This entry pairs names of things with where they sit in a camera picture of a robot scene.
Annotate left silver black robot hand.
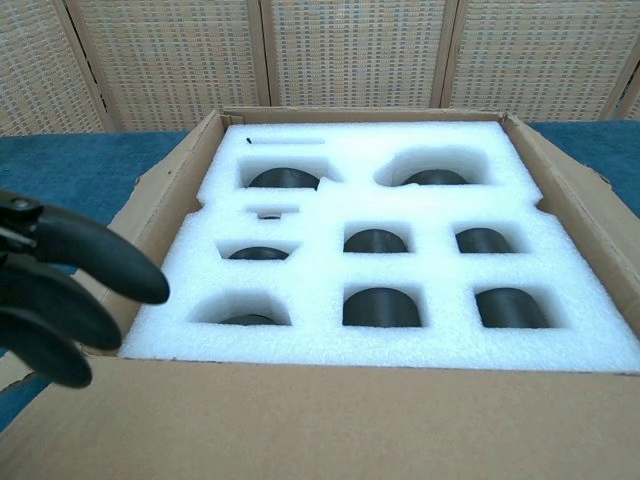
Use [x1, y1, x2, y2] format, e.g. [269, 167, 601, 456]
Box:
[0, 187, 172, 389]

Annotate red printed cardboard box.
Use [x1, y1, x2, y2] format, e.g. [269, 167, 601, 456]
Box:
[0, 107, 640, 480]

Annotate white foam packing insert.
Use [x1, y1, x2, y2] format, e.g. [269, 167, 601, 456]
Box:
[118, 119, 640, 374]

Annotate woven rattan folding screen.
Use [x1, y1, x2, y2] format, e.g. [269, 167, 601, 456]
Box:
[0, 0, 640, 138]

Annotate black cup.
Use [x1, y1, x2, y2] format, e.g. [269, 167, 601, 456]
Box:
[214, 313, 281, 327]
[474, 288, 552, 329]
[342, 286, 424, 329]

